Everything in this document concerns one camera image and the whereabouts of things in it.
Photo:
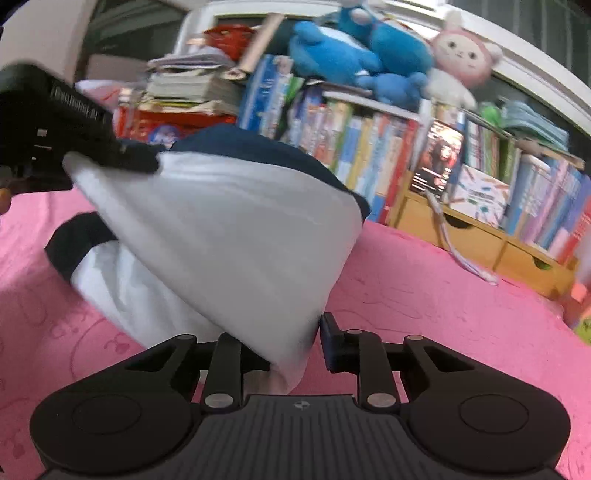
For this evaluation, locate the white box with pencils print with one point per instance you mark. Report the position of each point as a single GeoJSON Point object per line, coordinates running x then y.
{"type": "Point", "coordinates": [479, 196]}

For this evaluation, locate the red plastic crate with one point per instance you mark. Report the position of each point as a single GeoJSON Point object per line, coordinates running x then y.
{"type": "Point", "coordinates": [134, 124]}

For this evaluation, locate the pink white bunny plush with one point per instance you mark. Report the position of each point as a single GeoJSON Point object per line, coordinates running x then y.
{"type": "Point", "coordinates": [462, 61]}

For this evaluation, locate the blue plush toy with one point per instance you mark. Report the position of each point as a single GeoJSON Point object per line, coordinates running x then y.
{"type": "Point", "coordinates": [367, 49]}

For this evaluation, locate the pink bunny towel mat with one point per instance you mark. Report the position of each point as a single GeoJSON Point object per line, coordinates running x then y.
{"type": "Point", "coordinates": [393, 284]}

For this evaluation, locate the smartphone with dark screen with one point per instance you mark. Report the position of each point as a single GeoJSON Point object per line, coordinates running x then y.
{"type": "Point", "coordinates": [436, 162]}

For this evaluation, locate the stack of books and papers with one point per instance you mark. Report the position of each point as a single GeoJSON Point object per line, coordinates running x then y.
{"type": "Point", "coordinates": [193, 83]}

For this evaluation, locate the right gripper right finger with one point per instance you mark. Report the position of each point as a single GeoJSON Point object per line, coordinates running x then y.
{"type": "Point", "coordinates": [363, 354]}

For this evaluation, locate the wooden drawer shelf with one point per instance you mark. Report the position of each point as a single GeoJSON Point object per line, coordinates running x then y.
{"type": "Point", "coordinates": [489, 247]}

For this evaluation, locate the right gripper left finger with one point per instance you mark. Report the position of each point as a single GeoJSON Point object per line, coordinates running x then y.
{"type": "Point", "coordinates": [230, 361]}

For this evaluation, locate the navy white jacket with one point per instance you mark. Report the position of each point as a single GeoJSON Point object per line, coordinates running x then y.
{"type": "Point", "coordinates": [234, 233]}

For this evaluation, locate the row of colourful books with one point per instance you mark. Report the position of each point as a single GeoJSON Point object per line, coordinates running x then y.
{"type": "Point", "coordinates": [366, 144]}

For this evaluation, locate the second row of books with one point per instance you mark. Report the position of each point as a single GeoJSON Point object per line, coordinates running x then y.
{"type": "Point", "coordinates": [549, 200]}

